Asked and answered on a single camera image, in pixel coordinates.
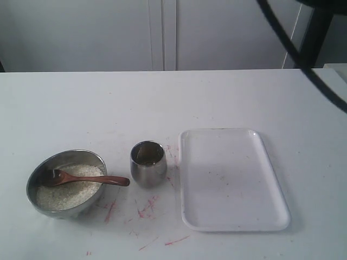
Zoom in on small steel cup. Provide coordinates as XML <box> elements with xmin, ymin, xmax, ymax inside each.
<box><xmin>130</xmin><ymin>140</ymin><xmax>168</xmax><ymax>189</ymax></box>

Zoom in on brown wooden spoon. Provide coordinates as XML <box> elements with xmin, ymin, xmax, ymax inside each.
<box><xmin>38</xmin><ymin>169</ymin><xmax>130</xmax><ymax>187</ymax></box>

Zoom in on steel bowl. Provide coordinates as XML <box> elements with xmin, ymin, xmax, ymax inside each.
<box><xmin>27</xmin><ymin>149</ymin><xmax>107</xmax><ymax>219</ymax></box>

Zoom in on white plastic tray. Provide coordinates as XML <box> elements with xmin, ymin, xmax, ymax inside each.
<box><xmin>179</xmin><ymin>128</ymin><xmax>291</xmax><ymax>232</ymax></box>

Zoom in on black cable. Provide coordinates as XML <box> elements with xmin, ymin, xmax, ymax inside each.
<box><xmin>256</xmin><ymin>0</ymin><xmax>347</xmax><ymax>114</ymax></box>

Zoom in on beige side table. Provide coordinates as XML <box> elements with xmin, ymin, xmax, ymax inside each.
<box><xmin>323</xmin><ymin>63</ymin><xmax>347</xmax><ymax>82</ymax></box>

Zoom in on dark vertical post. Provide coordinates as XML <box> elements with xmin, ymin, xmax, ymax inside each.
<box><xmin>299</xmin><ymin>8</ymin><xmax>333</xmax><ymax>68</ymax></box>

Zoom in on white rice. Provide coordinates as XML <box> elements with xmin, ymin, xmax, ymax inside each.
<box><xmin>36</xmin><ymin>164</ymin><xmax>103</xmax><ymax>211</ymax></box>

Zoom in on white cabinet doors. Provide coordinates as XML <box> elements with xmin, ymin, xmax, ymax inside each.
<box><xmin>1</xmin><ymin>1</ymin><xmax>292</xmax><ymax>72</ymax></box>

